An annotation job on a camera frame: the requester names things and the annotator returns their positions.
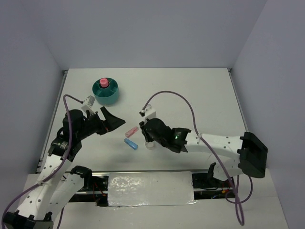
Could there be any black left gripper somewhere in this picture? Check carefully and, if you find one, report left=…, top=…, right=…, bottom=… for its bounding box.
left=77, top=106, right=125, bottom=140

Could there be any pink-capped crayon bottle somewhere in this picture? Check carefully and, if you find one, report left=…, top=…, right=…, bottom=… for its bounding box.
left=99, top=78, right=110, bottom=88

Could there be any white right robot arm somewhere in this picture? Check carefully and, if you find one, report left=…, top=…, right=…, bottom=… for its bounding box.
left=139, top=118, right=268, bottom=187

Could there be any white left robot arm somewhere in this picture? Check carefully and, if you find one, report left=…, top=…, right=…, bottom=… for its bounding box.
left=2, top=107, right=125, bottom=229

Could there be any clear tape roll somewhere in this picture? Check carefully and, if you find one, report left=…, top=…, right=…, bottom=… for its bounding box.
left=145, top=142, right=155, bottom=150

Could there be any pink highlighter pen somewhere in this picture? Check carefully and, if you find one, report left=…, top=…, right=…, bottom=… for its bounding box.
left=125, top=126, right=139, bottom=138

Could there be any blue highlighter pen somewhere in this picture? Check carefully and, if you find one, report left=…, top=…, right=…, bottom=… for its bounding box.
left=124, top=138, right=138, bottom=150

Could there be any teal round compartment organizer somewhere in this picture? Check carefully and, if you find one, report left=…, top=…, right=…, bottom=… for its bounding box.
left=92, top=78, right=120, bottom=105

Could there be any silver foil sheet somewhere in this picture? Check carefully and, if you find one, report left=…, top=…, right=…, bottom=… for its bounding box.
left=108, top=172, right=195, bottom=207

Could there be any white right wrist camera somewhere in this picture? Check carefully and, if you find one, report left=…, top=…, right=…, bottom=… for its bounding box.
left=139, top=104, right=157, bottom=123

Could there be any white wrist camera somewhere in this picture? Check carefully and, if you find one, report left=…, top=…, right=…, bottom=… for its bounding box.
left=139, top=104, right=157, bottom=123
left=81, top=95, right=95, bottom=114

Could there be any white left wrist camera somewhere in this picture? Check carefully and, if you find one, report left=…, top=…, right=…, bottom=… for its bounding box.
left=81, top=95, right=95, bottom=114

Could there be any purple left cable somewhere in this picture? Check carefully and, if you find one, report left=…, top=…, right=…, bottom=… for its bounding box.
left=0, top=94, right=84, bottom=229

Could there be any purple cable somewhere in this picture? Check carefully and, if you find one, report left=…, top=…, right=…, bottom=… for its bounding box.
left=142, top=90, right=253, bottom=226
left=0, top=94, right=84, bottom=229

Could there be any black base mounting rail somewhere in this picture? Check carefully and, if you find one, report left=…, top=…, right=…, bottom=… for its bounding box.
left=69, top=171, right=234, bottom=207

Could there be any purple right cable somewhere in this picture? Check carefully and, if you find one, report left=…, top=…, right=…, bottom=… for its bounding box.
left=142, top=90, right=253, bottom=226

